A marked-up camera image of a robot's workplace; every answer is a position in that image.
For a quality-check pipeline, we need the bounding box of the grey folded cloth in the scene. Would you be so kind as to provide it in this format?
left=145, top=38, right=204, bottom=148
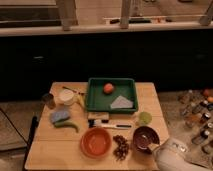
left=110, top=96, right=133, bottom=109

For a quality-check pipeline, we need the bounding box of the orange bowl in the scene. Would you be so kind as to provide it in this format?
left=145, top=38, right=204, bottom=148
left=80, top=127, right=111, bottom=158

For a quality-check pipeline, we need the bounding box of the green plastic tray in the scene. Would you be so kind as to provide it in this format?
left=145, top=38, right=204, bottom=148
left=85, top=78, right=138, bottom=114

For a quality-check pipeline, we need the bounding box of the green plastic cup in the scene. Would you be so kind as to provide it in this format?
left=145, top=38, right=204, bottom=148
left=138, top=112, right=152, bottom=125

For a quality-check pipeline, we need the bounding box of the orange ball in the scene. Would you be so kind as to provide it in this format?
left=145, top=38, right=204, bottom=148
left=103, top=83, right=114, bottom=94

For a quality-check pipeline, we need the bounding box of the brown bead cluster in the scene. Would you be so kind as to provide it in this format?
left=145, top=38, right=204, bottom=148
left=113, top=135, right=129, bottom=161

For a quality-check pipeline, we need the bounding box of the white round container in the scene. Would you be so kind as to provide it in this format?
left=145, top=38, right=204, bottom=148
left=59, top=89, right=75, bottom=105

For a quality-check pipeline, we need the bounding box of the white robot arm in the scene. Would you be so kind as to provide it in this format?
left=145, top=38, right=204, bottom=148
left=152, top=138, right=212, bottom=171

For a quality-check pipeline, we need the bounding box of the blue sponge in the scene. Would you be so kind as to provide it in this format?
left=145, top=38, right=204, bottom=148
left=50, top=109, right=70, bottom=124

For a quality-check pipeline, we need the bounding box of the thin dark pen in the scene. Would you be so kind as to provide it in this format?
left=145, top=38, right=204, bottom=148
left=62, top=86, right=85, bottom=95

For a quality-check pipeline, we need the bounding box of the green toy pepper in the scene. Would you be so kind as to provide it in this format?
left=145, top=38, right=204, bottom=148
left=53, top=121, right=79, bottom=133

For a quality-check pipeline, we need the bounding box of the dark brown bowl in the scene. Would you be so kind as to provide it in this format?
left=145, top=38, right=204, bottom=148
left=132, top=126, right=160, bottom=154

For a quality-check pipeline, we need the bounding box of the spice bottle rack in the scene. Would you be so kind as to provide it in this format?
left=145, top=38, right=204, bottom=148
left=178, top=89, right=213, bottom=155

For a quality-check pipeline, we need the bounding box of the yellow banana toy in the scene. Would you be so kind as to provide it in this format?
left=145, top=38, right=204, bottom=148
left=77, top=94, right=85, bottom=110

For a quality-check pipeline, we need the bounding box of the wooden folding table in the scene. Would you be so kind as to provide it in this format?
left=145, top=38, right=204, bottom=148
left=25, top=83, right=169, bottom=171

